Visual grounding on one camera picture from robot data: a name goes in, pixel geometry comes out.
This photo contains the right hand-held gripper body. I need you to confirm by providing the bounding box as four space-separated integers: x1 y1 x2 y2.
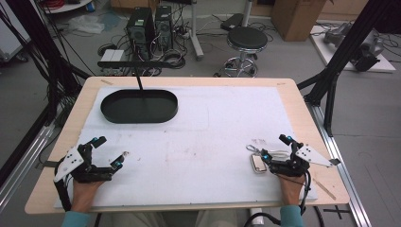
269 143 342 178

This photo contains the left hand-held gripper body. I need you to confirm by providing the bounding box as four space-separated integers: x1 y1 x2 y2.
53 143 114 183

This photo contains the silver keychain with white cord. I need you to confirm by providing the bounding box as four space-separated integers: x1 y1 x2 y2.
245 143 291 175

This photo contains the black oval tray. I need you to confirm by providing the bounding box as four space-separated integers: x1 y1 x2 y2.
99 89 179 125

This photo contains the person's right hand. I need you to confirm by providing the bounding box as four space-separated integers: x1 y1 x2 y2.
277 172 307 208

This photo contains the person's left hand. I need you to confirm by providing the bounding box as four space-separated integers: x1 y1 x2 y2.
71 179 107 213

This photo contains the wooden table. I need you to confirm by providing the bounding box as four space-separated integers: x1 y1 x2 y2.
24 76 351 216

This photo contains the white foam mat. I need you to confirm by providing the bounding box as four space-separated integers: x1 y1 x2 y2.
54 85 319 210

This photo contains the black bar on pole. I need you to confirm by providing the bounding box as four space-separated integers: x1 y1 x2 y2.
96 61 173 92

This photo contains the white flat box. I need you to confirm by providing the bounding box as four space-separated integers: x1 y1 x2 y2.
99 48 126 63

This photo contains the black round stool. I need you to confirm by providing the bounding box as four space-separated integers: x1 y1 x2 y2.
213 26 270 79

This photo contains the white board with robot parts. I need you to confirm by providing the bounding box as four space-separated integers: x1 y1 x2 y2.
309 22 397 74

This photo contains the clear plastic bag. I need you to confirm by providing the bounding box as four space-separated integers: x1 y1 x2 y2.
66 14 106 35

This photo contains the black computer tower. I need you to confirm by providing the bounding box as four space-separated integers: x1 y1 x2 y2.
154 5 174 51
126 7 156 61

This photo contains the cardboard box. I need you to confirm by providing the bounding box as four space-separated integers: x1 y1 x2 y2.
270 0 327 43

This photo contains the black flat case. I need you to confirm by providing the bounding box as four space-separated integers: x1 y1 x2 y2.
219 12 245 32

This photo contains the grey stand leg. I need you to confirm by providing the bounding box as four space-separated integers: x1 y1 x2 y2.
187 0 205 61

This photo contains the white round table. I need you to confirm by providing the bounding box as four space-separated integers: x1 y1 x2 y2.
40 0 94 14

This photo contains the right hand-held gripper cable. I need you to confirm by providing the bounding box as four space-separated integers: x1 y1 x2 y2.
244 169 313 227

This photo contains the hand-held gripper cable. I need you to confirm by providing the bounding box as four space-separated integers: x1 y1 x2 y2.
244 169 313 227
54 159 73 213

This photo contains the left hand-held gripper cable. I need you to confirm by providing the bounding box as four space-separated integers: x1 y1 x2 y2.
54 159 73 213

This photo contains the aluminium rail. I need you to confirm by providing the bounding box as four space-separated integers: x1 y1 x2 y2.
0 124 56 213
306 102 374 227

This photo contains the black frame strut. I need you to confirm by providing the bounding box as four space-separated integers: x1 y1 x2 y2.
296 0 401 138
0 0 93 127

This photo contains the bundle of floor cables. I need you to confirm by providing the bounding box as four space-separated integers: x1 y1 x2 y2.
97 27 194 78

